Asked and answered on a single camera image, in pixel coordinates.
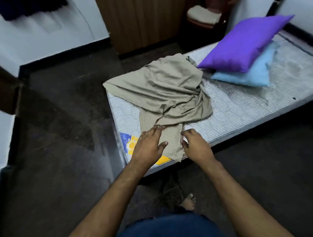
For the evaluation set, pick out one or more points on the person's left hand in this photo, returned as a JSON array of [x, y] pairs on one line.
[[146, 149]]

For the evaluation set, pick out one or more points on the person's right hand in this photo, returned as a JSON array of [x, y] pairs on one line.
[[198, 149]]

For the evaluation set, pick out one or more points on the plain taupe bed sheet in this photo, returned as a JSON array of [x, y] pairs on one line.
[[161, 85]]

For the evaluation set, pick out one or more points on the light blue pillow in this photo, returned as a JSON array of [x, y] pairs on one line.
[[254, 73]]

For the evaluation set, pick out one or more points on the purple dotted pillow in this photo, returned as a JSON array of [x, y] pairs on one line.
[[244, 41]]

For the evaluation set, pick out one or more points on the brown wooden wardrobe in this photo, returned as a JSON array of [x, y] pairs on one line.
[[141, 22]]

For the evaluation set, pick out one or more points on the beige striped bed sheet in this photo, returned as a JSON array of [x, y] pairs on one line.
[[203, 14]]

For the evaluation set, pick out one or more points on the person's right forearm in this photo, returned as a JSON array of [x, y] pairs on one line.
[[239, 202]]

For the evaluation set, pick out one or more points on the person's left forearm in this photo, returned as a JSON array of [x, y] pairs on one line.
[[107, 205]]

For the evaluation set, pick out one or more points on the person's right foot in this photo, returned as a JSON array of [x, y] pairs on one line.
[[188, 202]]

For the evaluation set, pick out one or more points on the person's dark trousers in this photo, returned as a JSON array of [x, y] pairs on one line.
[[173, 210]]

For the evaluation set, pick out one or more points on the person's navy blue shirt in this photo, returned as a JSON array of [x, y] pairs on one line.
[[171, 227]]

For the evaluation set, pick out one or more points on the white striped mattress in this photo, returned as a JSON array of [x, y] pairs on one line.
[[244, 105]]

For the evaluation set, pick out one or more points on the maroon plastic chair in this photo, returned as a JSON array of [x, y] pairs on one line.
[[215, 5]]

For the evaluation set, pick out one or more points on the dark blue curtain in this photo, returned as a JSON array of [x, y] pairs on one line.
[[24, 7]]

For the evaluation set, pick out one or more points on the dark wooden bed frame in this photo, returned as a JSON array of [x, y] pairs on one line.
[[300, 31]]

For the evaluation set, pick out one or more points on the white wall switch plate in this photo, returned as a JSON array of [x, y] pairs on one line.
[[51, 24]]

